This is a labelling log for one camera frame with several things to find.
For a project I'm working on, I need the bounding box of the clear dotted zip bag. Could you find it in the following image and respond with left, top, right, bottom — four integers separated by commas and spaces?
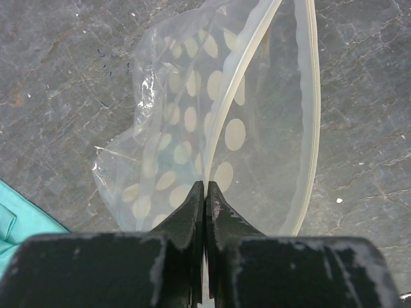
92, 1, 320, 235

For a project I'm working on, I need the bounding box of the teal cloth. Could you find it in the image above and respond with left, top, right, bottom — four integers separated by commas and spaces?
0, 181, 69, 275

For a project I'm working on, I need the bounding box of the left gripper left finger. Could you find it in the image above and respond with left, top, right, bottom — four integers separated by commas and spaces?
1, 182, 204, 307

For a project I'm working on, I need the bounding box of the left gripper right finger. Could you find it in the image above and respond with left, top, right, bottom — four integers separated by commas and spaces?
205, 182, 401, 307

